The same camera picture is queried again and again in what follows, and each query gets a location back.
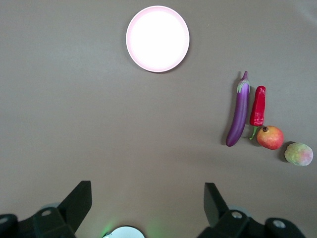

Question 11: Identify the purple long eggplant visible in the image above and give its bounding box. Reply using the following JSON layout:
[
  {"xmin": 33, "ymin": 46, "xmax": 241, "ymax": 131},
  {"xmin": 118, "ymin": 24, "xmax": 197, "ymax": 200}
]
[{"xmin": 225, "ymin": 70, "xmax": 251, "ymax": 147}]

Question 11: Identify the red chili pepper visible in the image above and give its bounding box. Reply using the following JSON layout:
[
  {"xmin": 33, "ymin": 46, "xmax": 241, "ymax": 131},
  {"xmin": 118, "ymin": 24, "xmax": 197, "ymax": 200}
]
[{"xmin": 248, "ymin": 85, "xmax": 267, "ymax": 141}]

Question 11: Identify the green pink peach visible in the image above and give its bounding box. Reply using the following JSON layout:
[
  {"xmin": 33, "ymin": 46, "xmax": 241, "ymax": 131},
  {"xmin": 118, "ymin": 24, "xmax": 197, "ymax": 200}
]
[{"xmin": 284, "ymin": 142, "xmax": 314, "ymax": 167}]

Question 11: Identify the red apple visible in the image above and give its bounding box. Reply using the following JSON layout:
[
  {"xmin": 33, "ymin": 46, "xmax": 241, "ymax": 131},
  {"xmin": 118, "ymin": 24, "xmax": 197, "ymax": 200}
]
[{"xmin": 256, "ymin": 125, "xmax": 284, "ymax": 151}]

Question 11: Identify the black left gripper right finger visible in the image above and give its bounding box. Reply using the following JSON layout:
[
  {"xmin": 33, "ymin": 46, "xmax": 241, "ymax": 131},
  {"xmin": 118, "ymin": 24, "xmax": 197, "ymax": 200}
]
[{"xmin": 198, "ymin": 182, "xmax": 304, "ymax": 238}]

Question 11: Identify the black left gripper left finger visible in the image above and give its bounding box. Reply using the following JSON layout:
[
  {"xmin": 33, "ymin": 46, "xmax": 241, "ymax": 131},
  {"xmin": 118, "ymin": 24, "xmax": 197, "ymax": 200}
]
[{"xmin": 0, "ymin": 180, "xmax": 93, "ymax": 238}]

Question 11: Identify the pink round plate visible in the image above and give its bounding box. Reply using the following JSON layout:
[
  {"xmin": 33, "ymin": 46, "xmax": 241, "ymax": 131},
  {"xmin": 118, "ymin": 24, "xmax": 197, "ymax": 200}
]
[{"xmin": 125, "ymin": 6, "xmax": 191, "ymax": 73}]

